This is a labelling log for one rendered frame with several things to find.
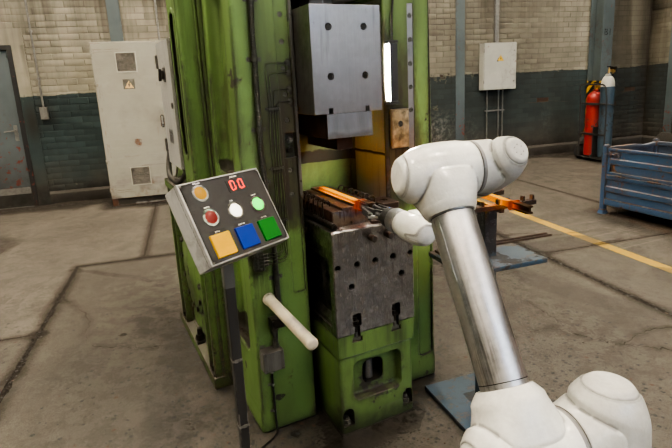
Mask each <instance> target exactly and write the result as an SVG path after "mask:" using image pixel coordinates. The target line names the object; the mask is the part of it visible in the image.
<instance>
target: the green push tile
mask: <svg viewBox="0 0 672 448"><path fill-rule="evenodd" d="M257 224H258V226H259V228H260V230H261V232H262V234H263V237H264V239H265V241H269V240H272V239H274V238H277V237H280V236H282V233H281V231H280V229H279V227H278V225H277V222H276V220H275V218H274V216H271V217H268V218H265V219H262V220H259V221H257Z"/></svg>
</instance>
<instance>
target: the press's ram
mask: <svg viewBox="0 0 672 448"><path fill-rule="evenodd" d="M291 15H292V30H293V45H294V61H295V76H296V91H297V107H298V114H304V115H327V114H339V113H351V112H363V111H375V110H382V79H381V45H380V12H379V5H364V4H313V3H309V4H306V5H303V6H301V7H298V8H295V9H293V10H291Z"/></svg>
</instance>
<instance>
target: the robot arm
mask: <svg viewBox="0 0 672 448"><path fill-rule="evenodd" d="M527 162H528V149H527V146H526V145H525V144H524V143H523V142H522V141H521V140H520V139H518V138H516V137H514V136H501V137H497V138H495V139H494V140H491V139H484V140H470V141H456V140H454V141H442V142H435V143H429V144H424V145H420V146H417V147H414V148H412V149H410V150H408V151H406V152H405V153H404V154H403V155H401V156H400V157H399V158H397V159H396V160H395V161H394V163H393V165H392V169H391V183H392V187H393V190H394V192H395V193H396V195H397V196H398V197H399V198H400V199H401V200H403V201H404V202H406V203H408V204H413V205H414V206H415V207H416V209H414V210H409V211H408V212H407V211H405V210H402V209H400V208H392V207H388V206H385V205H381V204H378V205H375V204H374V205H373V204H372V208H371V207H369V205H368V204H366V203H363V202H360V201H358V208H359V209H361V210H362V214H363V215H364V216H366V217H367V218H368V220H371V219H373V218H375V219H376V220H379V221H380V222H381V224H382V225H383V226H385V227H386V228H387V229H388V230H389V231H391V232H393V233H394V234H396V235H397V236H398V237H399V238H401V239H402V240H404V241H405V242H407V243H410V244H412V245H416V246H428V245H430V244H432V243H433V242H434V241H435V240H436V243H437V246H438V250H439V253H440V257H441V260H442V264H443V267H444V271H445V274H446V277H447V281H448V284H449V287H450V290H451V293H452V297H453V300H454V303H455V307H456V310H457V314H458V317H459V321H460V324H461V328H462V331H463V335H464V338H465V341H466V345H467V348H468V352H469V355H470V359H471V362H472V366H473V369H474V372H475V376H476V379H477V383H478V386H479V390H480V391H478V392H476V393H475V396H474V398H473V400H472V403H471V428H468V429H467V430H466V431H465V432H464V435H463V437H462V440H461V443H460V448H652V425H651V419H650V415H649V412H648V409H647V406H646V403H645V401H644V399H643V397H642V395H641V394H639V392H638V391H637V389H636V388H635V386H634V385H633V384H632V383H631V382H630V381H628V380H627V379H625V378H623V377H621V376H619V375H616V374H614V373H610V372H605V371H593V372H589V373H586V374H583V375H581V376H579V377H578V378H577V379H575V380H574V381H573V382H572V383H571V384H570V385H569V386H568V390H567V393H565V394H563V395H562V396H561V397H559V398H558V399H557V400H556V401H555V402H553V403H552V401H551V400H550V398H549V397H548V396H547V394H546V392H545V390H544V389H543V388H542V387H540V386H539V385H538V384H536V383H535V382H533V381H529V379H528V376H527V373H526V370H525V367H524V363H523V360H522V357H521V354H520V351H519V348H518V345H517V342H516V339H515V336H514V332H513V329H512V326H511V323H510V320H509V317H508V314H507V311H506V308H505V305H504V301H503V298H502V295H501V292H500V289H499V286H498V283H497V280H496V277H495V274H494V270H493V267H492V264H491V261H490V258H489V255H488V252H487V249H486V246H485V243H484V239H483V236H482V233H481V230H480V227H479V224H478V221H477V218H476V215H475V211H474V210H475V209H476V205H477V199H478V198H481V197H485V196H488V195H490V194H492V193H495V192H497V191H500V190H502V189H503V188H505V187H506V186H508V185H509V184H511V183H512V182H513V181H515V180H516V179H517V178H518V177H519V176H520V175H521V173H522V172H523V170H524V169H525V167H526V165H527Z"/></svg>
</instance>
